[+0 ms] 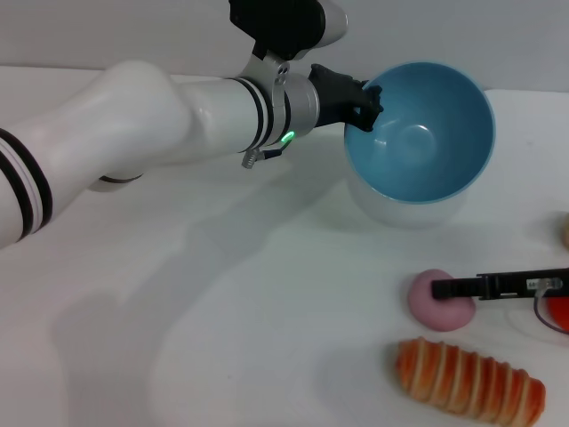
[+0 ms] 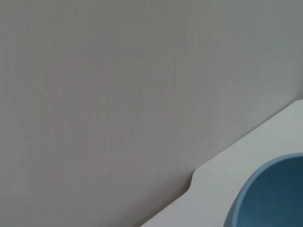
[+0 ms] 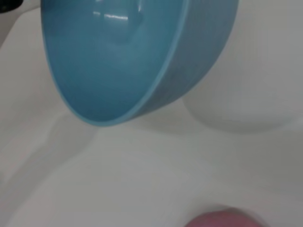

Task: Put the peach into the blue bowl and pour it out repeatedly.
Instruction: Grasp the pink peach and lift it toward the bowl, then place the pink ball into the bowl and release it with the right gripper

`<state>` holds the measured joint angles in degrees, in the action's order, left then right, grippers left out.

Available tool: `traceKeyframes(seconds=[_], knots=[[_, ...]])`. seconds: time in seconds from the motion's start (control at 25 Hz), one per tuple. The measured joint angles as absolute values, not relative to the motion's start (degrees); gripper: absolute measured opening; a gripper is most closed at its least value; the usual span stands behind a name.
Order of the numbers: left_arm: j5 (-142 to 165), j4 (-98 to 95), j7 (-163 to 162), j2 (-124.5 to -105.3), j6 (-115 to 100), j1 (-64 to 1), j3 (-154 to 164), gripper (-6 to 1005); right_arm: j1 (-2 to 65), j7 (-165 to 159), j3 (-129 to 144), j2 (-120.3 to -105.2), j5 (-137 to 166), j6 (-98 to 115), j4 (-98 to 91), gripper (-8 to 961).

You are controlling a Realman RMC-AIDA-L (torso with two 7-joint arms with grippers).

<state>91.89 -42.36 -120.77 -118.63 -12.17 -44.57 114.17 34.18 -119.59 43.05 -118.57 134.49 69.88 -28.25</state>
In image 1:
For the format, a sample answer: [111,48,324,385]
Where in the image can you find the blue bowl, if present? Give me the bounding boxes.
[343,60,496,205]

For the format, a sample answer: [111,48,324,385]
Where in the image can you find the black wrist cable silver plugs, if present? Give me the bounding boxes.
[241,141,285,169]

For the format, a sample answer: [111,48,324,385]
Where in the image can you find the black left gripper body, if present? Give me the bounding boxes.
[309,63,373,128]

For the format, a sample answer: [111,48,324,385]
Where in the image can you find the pink toy peach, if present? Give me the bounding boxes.
[408,269,476,333]

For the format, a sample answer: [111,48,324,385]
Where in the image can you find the orange striped toy bread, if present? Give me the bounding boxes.
[395,336,547,426]

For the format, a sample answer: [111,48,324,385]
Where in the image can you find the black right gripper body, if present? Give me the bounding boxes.
[526,268,569,298]

